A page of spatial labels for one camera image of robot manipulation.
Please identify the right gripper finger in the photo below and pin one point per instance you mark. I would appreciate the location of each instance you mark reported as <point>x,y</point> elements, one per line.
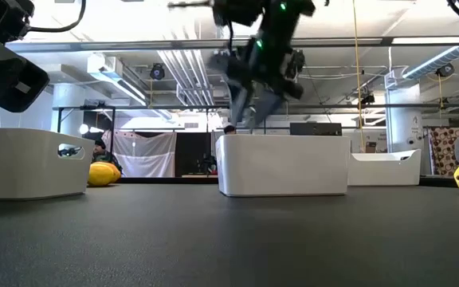
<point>267,107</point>
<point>238,105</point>

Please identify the white plastic basket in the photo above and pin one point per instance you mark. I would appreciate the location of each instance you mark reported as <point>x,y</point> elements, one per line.
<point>385,173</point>
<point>283,165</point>
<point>22,167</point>

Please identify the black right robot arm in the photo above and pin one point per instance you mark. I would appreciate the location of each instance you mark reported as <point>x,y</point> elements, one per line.
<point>245,10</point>

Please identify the black monitor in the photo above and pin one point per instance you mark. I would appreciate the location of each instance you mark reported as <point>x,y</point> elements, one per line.
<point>315,129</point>

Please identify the white ceiling pipes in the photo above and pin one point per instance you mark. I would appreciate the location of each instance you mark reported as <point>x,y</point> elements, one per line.
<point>185,75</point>

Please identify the white hanging cloth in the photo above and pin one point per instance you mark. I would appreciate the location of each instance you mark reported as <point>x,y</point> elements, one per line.
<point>146,159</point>

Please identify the grey overhead beam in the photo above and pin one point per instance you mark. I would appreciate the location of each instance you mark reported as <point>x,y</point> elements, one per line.
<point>134,44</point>

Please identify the black table mat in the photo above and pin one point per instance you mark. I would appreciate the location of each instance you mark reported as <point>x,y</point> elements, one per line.
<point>229,247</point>

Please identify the brown dotted curtain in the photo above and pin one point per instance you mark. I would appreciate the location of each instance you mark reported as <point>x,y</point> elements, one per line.
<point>442,149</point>

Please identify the black workstation frame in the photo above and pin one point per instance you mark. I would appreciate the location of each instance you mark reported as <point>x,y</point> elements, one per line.
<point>154,107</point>

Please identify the black aluminium rig frame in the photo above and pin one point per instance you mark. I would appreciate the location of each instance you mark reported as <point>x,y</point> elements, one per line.
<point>165,180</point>

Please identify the ribbed ceiling duct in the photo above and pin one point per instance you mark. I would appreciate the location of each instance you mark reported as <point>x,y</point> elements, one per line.
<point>432,64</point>

